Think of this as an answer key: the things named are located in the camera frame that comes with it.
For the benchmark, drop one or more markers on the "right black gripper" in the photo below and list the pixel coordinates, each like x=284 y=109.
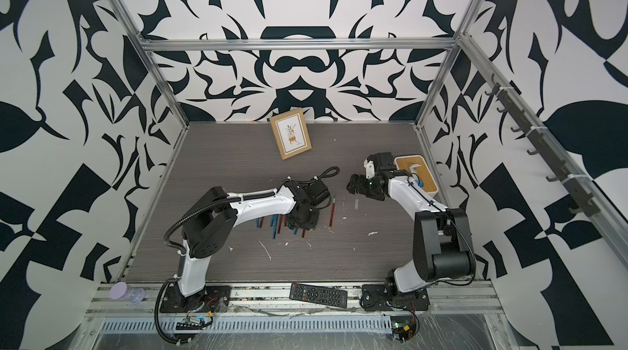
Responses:
x=360 y=187

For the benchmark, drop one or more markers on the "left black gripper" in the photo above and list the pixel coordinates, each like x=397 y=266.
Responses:
x=313 y=225

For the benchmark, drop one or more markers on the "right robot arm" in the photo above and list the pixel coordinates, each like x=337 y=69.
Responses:
x=442 y=249

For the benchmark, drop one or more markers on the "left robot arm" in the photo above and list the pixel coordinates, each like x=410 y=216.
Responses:
x=203 y=230

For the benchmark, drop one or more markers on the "white box with wooden lid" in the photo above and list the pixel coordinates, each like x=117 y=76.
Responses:
x=418 y=169

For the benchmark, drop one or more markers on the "red knife capped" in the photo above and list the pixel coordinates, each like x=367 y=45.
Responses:
x=280 y=224

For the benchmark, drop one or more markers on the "black remote control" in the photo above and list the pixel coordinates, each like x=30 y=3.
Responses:
x=320 y=295

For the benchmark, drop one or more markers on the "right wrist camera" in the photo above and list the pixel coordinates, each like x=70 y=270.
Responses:
x=369 y=168

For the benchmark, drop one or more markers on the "wooden picture frame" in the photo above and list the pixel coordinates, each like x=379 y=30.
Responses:
x=291 y=134

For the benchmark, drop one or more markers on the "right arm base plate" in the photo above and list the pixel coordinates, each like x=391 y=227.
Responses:
x=379 y=298

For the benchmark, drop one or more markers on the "white cable duct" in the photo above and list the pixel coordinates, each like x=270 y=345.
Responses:
x=254 y=325

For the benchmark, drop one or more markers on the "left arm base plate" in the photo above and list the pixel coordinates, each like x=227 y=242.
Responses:
x=210 y=299

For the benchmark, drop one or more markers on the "black wall hook rail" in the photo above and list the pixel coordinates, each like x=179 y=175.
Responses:
x=545 y=144

